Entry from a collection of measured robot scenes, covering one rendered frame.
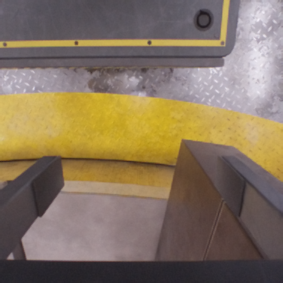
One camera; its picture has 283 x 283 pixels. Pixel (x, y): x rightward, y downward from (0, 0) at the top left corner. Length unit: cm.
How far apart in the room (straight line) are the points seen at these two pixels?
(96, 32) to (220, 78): 52
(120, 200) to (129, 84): 44
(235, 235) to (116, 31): 43
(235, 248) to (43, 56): 50
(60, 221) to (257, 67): 87
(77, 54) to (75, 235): 51
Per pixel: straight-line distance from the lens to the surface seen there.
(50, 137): 91
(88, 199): 60
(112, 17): 50
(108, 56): 49
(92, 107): 83
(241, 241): 24
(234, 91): 88
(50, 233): 72
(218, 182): 16
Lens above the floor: 80
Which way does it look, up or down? 73 degrees down
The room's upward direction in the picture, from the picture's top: 180 degrees counter-clockwise
